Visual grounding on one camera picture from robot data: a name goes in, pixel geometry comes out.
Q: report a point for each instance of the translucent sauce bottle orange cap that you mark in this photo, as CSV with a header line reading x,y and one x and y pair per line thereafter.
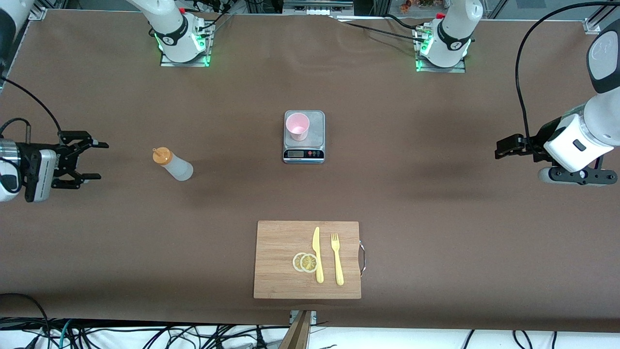
x,y
179,169

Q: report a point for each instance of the pink plastic cup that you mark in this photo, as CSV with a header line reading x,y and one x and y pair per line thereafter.
x,y
297,127

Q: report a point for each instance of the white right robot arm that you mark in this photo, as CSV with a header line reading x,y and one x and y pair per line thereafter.
x,y
169,29

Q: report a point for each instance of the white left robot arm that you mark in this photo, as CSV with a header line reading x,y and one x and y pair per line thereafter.
x,y
600,121

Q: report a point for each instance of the brown table cover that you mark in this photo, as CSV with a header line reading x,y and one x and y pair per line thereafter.
x,y
436,218

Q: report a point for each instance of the silver digital kitchen scale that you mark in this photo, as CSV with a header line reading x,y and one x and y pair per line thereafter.
x,y
317,126

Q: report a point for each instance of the yellow plastic fork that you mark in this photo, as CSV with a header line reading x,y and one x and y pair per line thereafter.
x,y
339,266

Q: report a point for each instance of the yellow plastic knife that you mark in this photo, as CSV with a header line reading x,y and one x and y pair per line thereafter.
x,y
316,242

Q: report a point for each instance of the wooden cutting board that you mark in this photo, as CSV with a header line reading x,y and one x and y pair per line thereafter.
x,y
281,242

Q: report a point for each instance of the lemon slice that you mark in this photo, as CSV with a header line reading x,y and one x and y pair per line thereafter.
x,y
296,262
309,263

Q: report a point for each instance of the white power strip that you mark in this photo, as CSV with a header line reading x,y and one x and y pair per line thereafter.
x,y
317,10

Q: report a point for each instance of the wooden beam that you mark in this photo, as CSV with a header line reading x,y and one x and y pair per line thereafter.
x,y
298,334

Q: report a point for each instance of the aluminium frame profile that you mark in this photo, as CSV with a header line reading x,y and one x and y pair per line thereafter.
x,y
38,13
593,23

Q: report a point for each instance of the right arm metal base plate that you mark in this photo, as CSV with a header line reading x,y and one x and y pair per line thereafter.
x,y
167,63

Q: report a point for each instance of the metal bracket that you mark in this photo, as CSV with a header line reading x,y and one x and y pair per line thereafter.
x,y
314,317

